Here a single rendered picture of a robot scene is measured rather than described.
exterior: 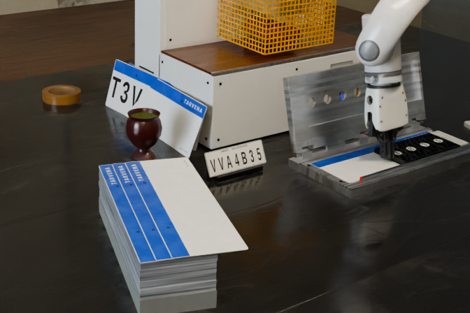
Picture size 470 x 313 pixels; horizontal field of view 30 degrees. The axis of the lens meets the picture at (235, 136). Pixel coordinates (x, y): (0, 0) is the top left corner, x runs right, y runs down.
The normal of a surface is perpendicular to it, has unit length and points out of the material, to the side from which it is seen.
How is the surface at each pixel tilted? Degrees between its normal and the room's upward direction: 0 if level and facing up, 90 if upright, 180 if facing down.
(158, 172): 0
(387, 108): 78
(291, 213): 0
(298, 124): 73
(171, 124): 69
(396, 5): 49
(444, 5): 90
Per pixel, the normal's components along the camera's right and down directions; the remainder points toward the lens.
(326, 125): 0.59, 0.04
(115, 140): 0.04, -0.93
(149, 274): 0.30, 0.36
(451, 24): -0.79, 0.19
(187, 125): -0.77, -0.18
